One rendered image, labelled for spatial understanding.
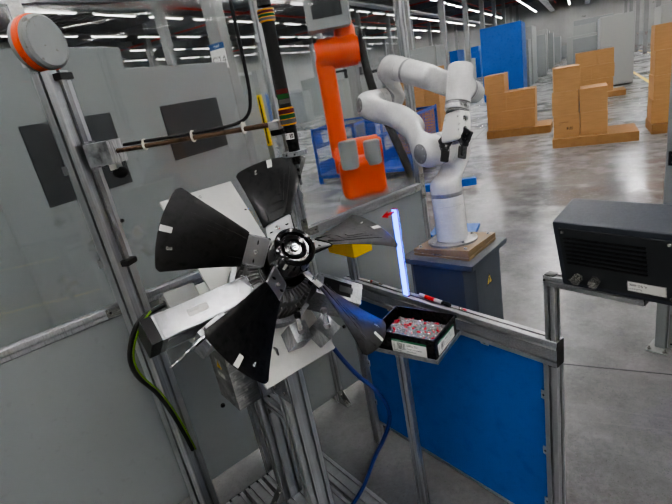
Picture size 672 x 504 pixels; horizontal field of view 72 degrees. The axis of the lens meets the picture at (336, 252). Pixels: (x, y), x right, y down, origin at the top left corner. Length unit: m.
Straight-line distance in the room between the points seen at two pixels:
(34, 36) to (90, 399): 1.23
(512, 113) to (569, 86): 2.05
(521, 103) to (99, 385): 9.44
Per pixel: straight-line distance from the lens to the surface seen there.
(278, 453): 2.01
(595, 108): 8.63
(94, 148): 1.62
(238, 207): 1.64
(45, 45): 1.69
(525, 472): 1.82
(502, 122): 10.43
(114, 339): 1.95
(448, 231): 1.82
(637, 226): 1.14
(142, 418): 2.12
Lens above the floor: 1.61
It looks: 20 degrees down
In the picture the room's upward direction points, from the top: 11 degrees counter-clockwise
